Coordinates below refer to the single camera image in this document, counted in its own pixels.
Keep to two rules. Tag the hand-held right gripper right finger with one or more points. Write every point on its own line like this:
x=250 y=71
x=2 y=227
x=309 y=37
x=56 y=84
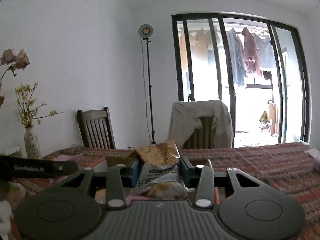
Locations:
x=185 y=170

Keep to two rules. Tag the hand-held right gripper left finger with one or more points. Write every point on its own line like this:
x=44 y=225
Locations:
x=133 y=170

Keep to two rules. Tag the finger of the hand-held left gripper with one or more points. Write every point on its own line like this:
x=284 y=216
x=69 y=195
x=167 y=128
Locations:
x=67 y=168

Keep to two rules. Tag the orange cardboard box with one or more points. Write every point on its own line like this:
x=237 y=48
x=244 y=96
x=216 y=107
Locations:
x=117 y=161

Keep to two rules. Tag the clear cracker snack packet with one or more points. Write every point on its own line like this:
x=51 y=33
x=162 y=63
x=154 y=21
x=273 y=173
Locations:
x=155 y=157

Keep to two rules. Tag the patterned ceramic vase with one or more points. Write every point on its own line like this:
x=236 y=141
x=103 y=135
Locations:
x=32 y=145

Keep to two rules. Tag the dark wooden chair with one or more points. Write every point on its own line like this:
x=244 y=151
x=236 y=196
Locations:
x=202 y=135
x=93 y=115

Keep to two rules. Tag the chair with white jacket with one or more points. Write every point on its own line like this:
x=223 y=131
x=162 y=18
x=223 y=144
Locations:
x=185 y=120

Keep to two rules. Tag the yellow flower branches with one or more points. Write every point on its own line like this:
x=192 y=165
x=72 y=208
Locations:
x=26 y=115

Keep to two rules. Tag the patterned tablecloth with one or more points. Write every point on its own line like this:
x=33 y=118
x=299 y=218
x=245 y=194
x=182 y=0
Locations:
x=262 y=160

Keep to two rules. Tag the black framed sliding glass door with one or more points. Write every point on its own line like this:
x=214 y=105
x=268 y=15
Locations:
x=230 y=105

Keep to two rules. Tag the yellow green cloth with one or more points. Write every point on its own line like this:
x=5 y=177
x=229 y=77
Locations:
x=264 y=120

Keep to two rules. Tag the pink flower bouquet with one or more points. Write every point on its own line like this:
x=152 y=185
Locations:
x=21 y=60

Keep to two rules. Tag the blue hanging shirt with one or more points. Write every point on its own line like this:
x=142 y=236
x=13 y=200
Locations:
x=237 y=60

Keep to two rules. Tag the dark hanging cloth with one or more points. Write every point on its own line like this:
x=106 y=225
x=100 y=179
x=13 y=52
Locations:
x=267 y=77

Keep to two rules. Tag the beige hanging garment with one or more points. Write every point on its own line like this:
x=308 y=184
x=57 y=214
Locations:
x=200 y=40

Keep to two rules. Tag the maroon hanging garment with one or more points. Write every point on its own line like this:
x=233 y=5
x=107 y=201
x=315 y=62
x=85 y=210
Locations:
x=251 y=52

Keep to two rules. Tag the studio light on stand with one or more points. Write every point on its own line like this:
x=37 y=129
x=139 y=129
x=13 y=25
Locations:
x=145 y=30

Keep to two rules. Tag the grey-blue hanging shirt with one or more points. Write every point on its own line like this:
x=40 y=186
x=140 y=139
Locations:
x=265 y=52

